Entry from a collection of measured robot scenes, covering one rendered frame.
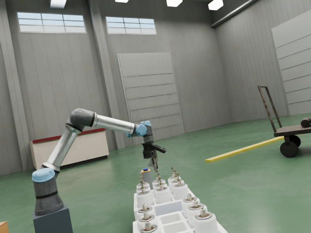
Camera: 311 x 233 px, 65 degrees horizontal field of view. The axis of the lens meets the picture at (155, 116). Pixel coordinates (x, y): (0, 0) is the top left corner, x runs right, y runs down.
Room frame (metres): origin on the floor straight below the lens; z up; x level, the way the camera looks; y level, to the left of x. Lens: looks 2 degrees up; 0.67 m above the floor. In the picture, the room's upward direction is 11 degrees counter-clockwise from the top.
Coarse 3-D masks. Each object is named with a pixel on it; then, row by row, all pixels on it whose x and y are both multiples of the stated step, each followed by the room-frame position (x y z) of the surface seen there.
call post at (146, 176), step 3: (144, 174) 1.94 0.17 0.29; (147, 174) 1.94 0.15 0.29; (150, 174) 1.94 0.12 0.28; (144, 177) 1.94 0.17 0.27; (147, 177) 1.94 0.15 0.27; (150, 177) 1.94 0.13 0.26; (144, 180) 1.94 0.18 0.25; (147, 180) 1.94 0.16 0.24; (150, 180) 1.94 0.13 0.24; (150, 183) 1.94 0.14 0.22; (150, 186) 1.94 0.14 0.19; (150, 189) 1.94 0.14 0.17
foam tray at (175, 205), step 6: (168, 186) 1.88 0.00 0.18; (174, 198) 1.63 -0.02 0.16; (156, 204) 1.52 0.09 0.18; (162, 204) 1.50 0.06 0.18; (168, 204) 1.50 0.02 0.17; (174, 204) 1.50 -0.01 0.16; (180, 204) 1.51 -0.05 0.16; (156, 210) 1.49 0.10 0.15; (162, 210) 1.50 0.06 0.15; (168, 210) 1.50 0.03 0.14; (174, 210) 1.50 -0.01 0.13; (180, 210) 1.51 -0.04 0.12
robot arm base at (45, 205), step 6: (54, 192) 1.38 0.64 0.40; (36, 198) 1.37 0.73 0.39; (42, 198) 1.35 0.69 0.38; (48, 198) 1.35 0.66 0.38; (54, 198) 1.37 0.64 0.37; (60, 198) 1.42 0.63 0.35; (36, 204) 1.36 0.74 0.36; (42, 204) 1.34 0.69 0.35; (48, 204) 1.34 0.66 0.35; (54, 204) 1.36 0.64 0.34; (60, 204) 1.39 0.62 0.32; (36, 210) 1.35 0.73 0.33; (42, 210) 1.33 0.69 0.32; (48, 210) 1.33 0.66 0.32; (54, 210) 1.35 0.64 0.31
